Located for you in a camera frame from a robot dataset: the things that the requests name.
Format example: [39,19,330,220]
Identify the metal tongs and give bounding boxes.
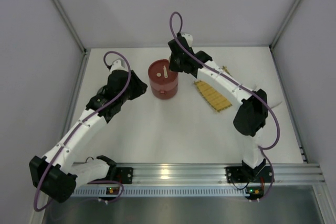
[253,81,282,109]

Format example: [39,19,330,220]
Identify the right black base bracket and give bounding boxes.
[225,166,248,184]

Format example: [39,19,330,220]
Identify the grey transparent lid with handles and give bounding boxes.
[97,86,106,95]

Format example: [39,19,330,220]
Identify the dark red steel-lined pot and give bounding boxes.
[151,83,178,100]

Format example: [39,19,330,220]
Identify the bamboo serving mat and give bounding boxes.
[194,80,232,112]

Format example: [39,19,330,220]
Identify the aluminium mounting rail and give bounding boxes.
[72,164,325,199]

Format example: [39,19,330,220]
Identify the cream small stick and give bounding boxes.
[163,65,168,79]

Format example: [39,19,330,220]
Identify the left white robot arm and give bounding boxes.
[29,69,148,203]

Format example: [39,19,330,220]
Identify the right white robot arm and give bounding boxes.
[168,39,268,182]

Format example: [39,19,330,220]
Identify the dark red lid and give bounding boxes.
[148,59,178,85]

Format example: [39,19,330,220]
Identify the black base bracket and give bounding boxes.
[114,167,133,184]
[225,166,248,184]

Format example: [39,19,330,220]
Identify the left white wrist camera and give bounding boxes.
[109,59,127,73]

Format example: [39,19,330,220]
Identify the left black base bracket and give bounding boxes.
[114,167,133,184]

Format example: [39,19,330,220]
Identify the pink steel-lined pot with handles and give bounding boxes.
[147,59,180,90]

